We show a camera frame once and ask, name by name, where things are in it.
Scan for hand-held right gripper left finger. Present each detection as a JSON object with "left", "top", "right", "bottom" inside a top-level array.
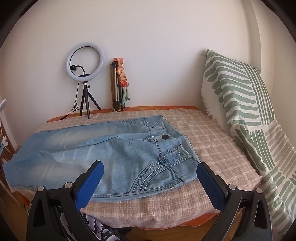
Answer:
[{"left": 26, "top": 160, "right": 105, "bottom": 241}]

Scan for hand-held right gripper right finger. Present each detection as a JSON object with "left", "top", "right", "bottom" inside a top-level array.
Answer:
[{"left": 196, "top": 162, "right": 275, "bottom": 241}]

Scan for light blue denim pants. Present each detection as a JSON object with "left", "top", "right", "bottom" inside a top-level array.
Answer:
[{"left": 2, "top": 116, "right": 201, "bottom": 201}]

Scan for person's dark patterned clothing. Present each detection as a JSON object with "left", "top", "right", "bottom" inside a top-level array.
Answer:
[{"left": 28, "top": 206, "right": 130, "bottom": 241}]

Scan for beige checked blanket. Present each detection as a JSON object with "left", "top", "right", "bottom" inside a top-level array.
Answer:
[{"left": 35, "top": 108, "right": 263, "bottom": 230}]

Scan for black mini tripod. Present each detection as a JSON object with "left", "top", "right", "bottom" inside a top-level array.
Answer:
[{"left": 79, "top": 81, "right": 102, "bottom": 119}]

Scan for green striped white pillow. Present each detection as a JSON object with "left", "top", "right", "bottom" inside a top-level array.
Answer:
[{"left": 201, "top": 49, "right": 296, "bottom": 232}]

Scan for folded silver tripod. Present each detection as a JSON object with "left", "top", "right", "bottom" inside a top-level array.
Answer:
[{"left": 112, "top": 61, "right": 124, "bottom": 112}]

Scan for folded tripod with cloth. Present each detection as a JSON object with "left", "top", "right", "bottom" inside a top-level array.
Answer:
[{"left": 113, "top": 57, "right": 130, "bottom": 108}]

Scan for white clip lamp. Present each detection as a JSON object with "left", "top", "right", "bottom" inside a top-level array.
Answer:
[{"left": 0, "top": 99, "right": 10, "bottom": 149}]

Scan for black ring light cable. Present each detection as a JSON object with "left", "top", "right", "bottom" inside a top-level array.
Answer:
[{"left": 59, "top": 82, "right": 85, "bottom": 121}]

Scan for white ring light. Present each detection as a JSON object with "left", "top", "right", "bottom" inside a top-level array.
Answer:
[{"left": 65, "top": 42, "right": 105, "bottom": 83}]

